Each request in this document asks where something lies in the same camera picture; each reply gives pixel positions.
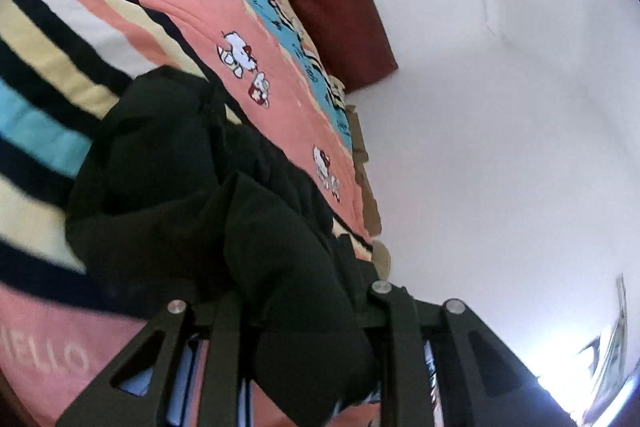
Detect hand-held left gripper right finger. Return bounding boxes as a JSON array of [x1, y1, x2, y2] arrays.
[[367, 280, 549, 427]]

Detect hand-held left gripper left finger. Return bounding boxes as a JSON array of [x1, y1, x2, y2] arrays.
[[55, 297, 244, 427]]

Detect black puffer jacket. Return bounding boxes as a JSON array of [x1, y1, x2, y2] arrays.
[[65, 66, 382, 427]]

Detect light blue cloth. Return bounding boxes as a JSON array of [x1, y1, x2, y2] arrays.
[[119, 337, 256, 427]]

